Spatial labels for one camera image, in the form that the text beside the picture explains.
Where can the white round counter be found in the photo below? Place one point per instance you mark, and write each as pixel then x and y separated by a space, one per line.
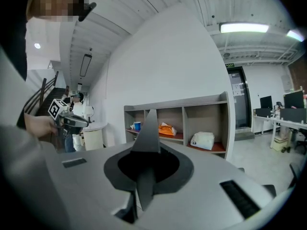
pixel 94 135

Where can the grey wooden shelf unit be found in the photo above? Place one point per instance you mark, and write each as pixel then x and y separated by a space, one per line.
pixel 206 118

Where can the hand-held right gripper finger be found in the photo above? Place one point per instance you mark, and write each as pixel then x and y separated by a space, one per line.
pixel 146 135

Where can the blue cup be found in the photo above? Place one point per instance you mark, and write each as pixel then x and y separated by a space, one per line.
pixel 137 126

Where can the green exit sign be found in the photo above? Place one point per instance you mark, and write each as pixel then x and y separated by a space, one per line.
pixel 229 65

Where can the dark wooden staircase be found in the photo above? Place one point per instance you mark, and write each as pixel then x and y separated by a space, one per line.
pixel 45 97

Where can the white table lamp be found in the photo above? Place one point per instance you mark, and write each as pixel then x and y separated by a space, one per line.
pixel 89 111

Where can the large black monitor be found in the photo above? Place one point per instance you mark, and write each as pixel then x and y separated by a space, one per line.
pixel 293 99

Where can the beige storage box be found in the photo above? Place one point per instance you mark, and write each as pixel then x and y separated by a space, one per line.
pixel 280 144

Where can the black head-worn camera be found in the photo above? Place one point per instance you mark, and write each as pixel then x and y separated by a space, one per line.
pixel 86 5

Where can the person's left hand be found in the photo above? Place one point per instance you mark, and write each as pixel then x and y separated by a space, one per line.
pixel 39 126

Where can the black glass door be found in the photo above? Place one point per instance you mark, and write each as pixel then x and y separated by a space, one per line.
pixel 238 99

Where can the white plastic bag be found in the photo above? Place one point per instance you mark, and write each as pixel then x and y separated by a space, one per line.
pixel 202 141

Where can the person's left forearm grey sleeve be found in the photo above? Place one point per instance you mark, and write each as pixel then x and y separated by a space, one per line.
pixel 21 157

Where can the small black monitor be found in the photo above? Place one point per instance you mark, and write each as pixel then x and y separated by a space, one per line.
pixel 266 102

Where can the white wall box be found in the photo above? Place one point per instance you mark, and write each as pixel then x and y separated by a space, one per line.
pixel 286 83

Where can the rectangular ceiling lamp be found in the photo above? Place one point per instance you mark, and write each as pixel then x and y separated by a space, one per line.
pixel 243 28
pixel 295 35

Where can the black framed pendant lamp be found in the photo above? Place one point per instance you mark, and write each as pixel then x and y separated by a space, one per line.
pixel 85 65

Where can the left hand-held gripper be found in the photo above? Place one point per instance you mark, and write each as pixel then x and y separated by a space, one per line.
pixel 69 121

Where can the person's head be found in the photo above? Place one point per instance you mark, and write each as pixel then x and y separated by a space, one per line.
pixel 54 1

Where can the orange and white bag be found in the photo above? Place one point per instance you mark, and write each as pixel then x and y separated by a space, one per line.
pixel 167 129

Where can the round ceiling lamp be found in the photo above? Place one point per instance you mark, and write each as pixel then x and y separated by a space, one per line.
pixel 37 45

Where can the white office desk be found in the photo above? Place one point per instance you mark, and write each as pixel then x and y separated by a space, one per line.
pixel 266 121

